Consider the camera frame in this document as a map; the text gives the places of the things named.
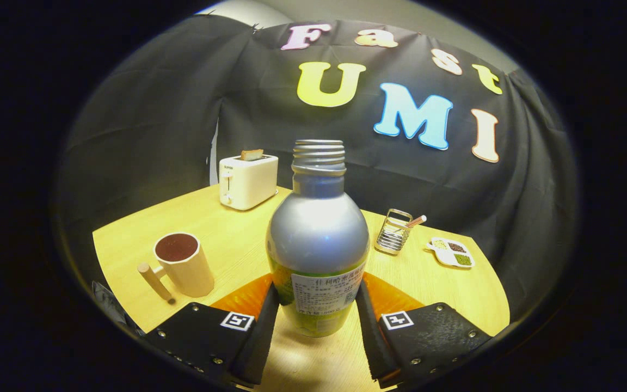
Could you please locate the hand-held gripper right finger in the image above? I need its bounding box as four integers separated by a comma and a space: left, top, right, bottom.
354, 272, 493, 389

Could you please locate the wooden table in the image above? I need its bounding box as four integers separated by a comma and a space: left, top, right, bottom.
92, 184, 511, 392

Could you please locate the black backdrop cloth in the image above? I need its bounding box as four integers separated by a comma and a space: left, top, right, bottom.
55, 14, 578, 322

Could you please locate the silver bottle green label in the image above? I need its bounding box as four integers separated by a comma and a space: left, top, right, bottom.
266, 139, 371, 338

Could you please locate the cream cup wooden handle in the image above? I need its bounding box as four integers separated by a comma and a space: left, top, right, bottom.
138, 232, 215, 303

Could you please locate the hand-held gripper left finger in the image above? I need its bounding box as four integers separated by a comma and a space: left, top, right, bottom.
145, 272, 281, 388

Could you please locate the white toaster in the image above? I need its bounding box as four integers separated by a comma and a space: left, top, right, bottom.
219, 154, 279, 211

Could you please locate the white divided dish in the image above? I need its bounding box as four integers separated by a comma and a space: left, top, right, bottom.
427, 237, 476, 269

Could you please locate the metal wire basket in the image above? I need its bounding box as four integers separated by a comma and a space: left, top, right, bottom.
374, 209, 414, 256

